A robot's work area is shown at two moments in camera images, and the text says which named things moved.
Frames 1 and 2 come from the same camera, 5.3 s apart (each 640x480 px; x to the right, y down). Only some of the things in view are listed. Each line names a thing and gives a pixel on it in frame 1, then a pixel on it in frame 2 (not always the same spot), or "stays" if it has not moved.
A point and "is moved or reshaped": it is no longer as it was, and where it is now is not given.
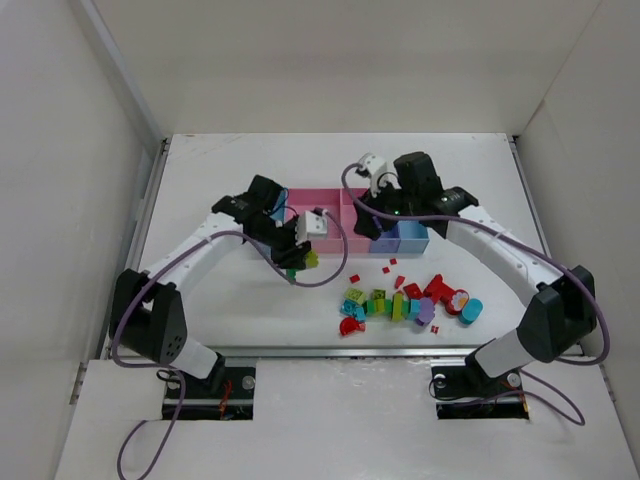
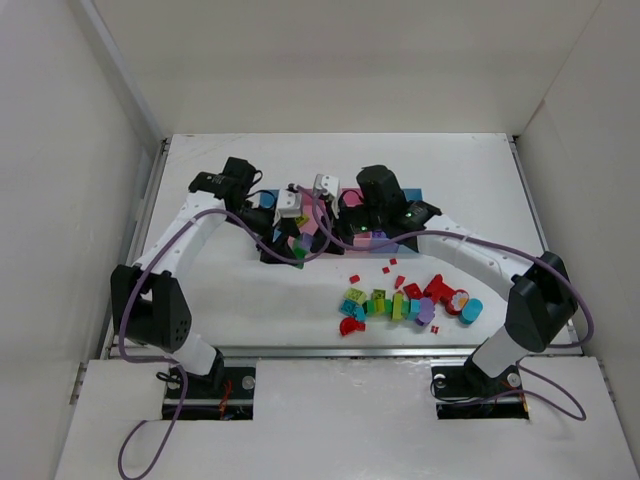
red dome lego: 350,325 stays
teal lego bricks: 350,308 stays
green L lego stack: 312,260 is moved or reshaped
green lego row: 396,308 stays
